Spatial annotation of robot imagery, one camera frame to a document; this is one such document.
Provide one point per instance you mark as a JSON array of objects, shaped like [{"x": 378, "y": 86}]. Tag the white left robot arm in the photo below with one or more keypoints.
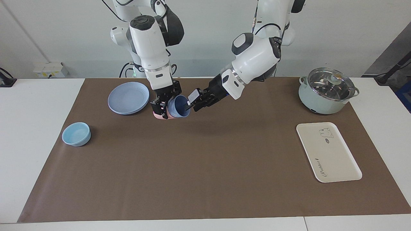
[{"x": 257, "y": 54}]

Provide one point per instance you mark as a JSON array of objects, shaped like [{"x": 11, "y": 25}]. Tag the blue crate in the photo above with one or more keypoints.
[{"x": 405, "y": 96}]

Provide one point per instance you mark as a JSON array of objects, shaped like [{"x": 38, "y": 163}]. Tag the black desk clamp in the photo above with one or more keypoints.
[{"x": 6, "y": 80}]

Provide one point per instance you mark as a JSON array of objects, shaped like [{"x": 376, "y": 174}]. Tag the light blue small bowl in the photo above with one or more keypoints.
[{"x": 76, "y": 134}]

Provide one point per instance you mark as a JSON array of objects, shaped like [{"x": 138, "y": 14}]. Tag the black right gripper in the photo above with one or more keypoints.
[{"x": 167, "y": 91}]

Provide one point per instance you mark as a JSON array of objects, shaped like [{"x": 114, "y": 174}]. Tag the blue ribbed plastic cup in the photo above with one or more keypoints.
[{"x": 178, "y": 107}]

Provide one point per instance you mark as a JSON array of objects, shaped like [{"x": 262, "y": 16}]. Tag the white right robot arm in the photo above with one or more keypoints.
[{"x": 147, "y": 41}]

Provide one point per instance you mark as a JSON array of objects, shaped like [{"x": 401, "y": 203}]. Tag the pale blue round plate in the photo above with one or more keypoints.
[{"x": 128, "y": 98}]

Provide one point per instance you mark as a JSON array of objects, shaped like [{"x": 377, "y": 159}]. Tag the white wall socket box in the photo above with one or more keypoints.
[{"x": 49, "y": 69}]

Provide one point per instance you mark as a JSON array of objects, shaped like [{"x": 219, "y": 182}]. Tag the brown paper table mat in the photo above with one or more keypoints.
[{"x": 205, "y": 160}]

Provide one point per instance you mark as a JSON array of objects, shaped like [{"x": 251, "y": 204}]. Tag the mint green electric pot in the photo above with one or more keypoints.
[{"x": 318, "y": 104}]

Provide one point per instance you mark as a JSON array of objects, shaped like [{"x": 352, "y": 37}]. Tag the black stand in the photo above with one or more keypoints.
[{"x": 390, "y": 72}]

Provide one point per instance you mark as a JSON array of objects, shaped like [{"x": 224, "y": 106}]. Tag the pink plastic cup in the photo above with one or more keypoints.
[{"x": 171, "y": 117}]

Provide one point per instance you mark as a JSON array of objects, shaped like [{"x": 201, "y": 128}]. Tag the cream rabbit print tray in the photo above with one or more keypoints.
[{"x": 327, "y": 154}]

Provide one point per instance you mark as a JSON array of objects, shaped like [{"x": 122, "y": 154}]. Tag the glass pot lid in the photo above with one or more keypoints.
[{"x": 330, "y": 85}]

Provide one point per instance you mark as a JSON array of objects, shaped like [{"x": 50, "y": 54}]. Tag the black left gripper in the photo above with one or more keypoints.
[{"x": 216, "y": 91}]

